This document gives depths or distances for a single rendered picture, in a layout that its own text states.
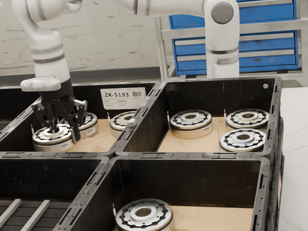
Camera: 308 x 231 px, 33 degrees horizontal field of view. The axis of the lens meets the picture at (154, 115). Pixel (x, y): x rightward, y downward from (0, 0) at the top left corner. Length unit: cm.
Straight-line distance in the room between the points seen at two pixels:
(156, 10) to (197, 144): 40
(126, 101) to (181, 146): 25
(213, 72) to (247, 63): 165
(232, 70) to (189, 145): 33
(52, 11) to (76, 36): 315
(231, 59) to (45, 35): 55
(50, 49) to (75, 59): 320
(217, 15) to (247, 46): 169
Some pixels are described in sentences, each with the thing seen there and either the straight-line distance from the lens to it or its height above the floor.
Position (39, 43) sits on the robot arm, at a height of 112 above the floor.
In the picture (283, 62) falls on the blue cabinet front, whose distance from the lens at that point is 312.
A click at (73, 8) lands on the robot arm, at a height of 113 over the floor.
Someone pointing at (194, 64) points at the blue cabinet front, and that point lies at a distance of 317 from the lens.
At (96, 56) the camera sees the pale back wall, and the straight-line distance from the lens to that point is 428.
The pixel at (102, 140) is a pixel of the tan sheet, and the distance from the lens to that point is 133.
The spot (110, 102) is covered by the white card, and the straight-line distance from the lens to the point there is 142.
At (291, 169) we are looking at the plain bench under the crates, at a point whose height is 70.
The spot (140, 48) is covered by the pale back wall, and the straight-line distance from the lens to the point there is 414.
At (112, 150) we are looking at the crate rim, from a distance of 104.
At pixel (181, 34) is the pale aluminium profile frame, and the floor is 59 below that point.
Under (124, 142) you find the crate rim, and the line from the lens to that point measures 106.
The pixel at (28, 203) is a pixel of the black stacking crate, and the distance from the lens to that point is 114.
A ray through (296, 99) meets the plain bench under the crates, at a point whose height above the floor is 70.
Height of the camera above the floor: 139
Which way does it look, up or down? 23 degrees down
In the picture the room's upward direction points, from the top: 9 degrees counter-clockwise
